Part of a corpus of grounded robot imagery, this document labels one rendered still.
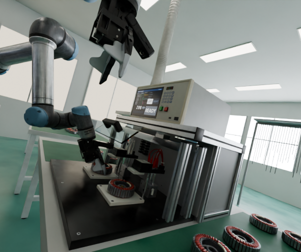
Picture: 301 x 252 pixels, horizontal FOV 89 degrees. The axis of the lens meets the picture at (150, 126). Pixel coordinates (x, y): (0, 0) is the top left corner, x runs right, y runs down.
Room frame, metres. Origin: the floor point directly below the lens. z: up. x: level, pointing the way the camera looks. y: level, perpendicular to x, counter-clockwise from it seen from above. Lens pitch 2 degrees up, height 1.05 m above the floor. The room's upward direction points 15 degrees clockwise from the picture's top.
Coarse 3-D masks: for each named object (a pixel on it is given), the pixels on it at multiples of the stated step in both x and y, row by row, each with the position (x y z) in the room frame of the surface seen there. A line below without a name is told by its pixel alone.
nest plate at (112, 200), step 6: (96, 186) 0.67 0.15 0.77; (102, 186) 0.66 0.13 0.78; (102, 192) 0.61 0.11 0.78; (108, 192) 0.62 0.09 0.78; (108, 198) 0.57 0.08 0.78; (114, 198) 0.58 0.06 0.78; (120, 198) 0.60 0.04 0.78; (126, 198) 0.61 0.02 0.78; (132, 198) 0.62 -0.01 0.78; (138, 198) 0.64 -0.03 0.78; (114, 204) 0.56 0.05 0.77; (120, 204) 0.57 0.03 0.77
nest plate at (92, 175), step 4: (84, 168) 0.83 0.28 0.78; (88, 168) 0.84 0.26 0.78; (88, 172) 0.78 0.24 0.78; (92, 172) 0.79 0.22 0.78; (112, 172) 0.87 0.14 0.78; (92, 176) 0.75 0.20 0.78; (96, 176) 0.76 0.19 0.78; (100, 176) 0.77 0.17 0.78; (104, 176) 0.78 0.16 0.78; (108, 176) 0.80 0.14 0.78; (112, 176) 0.81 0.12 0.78; (116, 176) 0.83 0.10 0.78
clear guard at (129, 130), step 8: (96, 128) 0.60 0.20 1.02; (104, 128) 0.56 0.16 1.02; (112, 128) 0.53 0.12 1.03; (128, 128) 0.47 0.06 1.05; (136, 128) 0.45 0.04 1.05; (144, 128) 0.45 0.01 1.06; (112, 136) 0.47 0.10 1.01; (120, 136) 0.44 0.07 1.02; (128, 136) 0.42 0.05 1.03; (176, 136) 0.53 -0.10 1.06
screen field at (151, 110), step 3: (147, 108) 0.85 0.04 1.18; (150, 108) 0.83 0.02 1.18; (153, 108) 0.81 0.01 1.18; (156, 108) 0.79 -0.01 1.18; (144, 111) 0.87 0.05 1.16; (147, 111) 0.84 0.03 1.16; (150, 111) 0.82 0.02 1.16; (153, 111) 0.80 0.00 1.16; (147, 114) 0.84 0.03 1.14; (150, 114) 0.82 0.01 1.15; (153, 114) 0.80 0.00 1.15
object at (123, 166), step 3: (123, 165) 0.92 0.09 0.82; (123, 168) 0.90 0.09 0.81; (126, 168) 0.89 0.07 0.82; (117, 171) 0.95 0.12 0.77; (120, 171) 0.92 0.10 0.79; (123, 171) 0.89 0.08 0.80; (126, 171) 0.90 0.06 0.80; (129, 171) 0.91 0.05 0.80; (120, 174) 0.91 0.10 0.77; (123, 174) 0.89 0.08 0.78; (126, 174) 0.90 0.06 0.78; (129, 174) 0.91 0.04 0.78
